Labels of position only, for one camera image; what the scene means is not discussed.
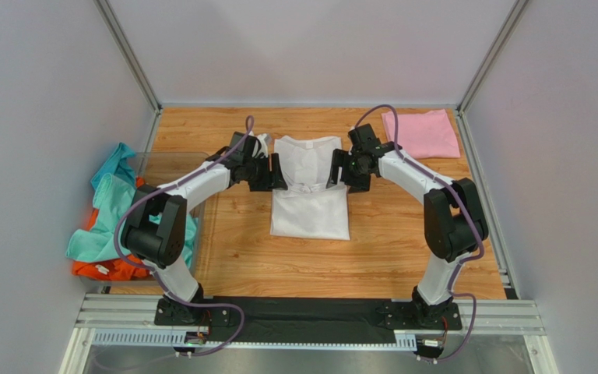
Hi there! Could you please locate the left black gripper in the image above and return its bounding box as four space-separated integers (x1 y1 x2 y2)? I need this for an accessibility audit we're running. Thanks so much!
243 152 289 191

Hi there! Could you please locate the mint green t shirt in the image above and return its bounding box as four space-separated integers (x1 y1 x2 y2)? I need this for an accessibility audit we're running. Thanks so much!
65 173 199 281

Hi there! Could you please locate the white t shirt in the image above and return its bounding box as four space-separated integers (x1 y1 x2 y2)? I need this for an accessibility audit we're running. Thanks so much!
270 136 350 241

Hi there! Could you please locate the clear plastic bin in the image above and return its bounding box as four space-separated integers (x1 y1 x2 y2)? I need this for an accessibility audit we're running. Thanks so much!
129 152 213 276

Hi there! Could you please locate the aluminium frame rail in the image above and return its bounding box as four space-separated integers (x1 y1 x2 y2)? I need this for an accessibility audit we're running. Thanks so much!
60 294 558 373

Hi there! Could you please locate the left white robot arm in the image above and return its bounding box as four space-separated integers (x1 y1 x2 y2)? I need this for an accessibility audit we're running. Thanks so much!
114 132 287 309

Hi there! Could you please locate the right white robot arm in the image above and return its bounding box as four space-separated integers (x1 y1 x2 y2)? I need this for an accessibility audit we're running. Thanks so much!
326 125 489 307

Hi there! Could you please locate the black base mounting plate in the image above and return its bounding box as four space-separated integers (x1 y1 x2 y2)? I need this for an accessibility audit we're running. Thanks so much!
154 296 463 344

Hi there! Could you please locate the folded pink t shirt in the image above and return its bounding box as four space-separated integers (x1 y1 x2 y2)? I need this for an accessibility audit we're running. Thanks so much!
382 109 461 159

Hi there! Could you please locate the teal blue t shirt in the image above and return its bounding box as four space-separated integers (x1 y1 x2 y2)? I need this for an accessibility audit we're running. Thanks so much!
90 143 136 190

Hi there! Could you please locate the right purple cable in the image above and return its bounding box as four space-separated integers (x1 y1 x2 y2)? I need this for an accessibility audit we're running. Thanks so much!
353 104 487 363

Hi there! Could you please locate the orange t shirt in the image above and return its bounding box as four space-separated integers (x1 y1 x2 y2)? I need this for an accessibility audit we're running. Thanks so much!
72 177 158 282

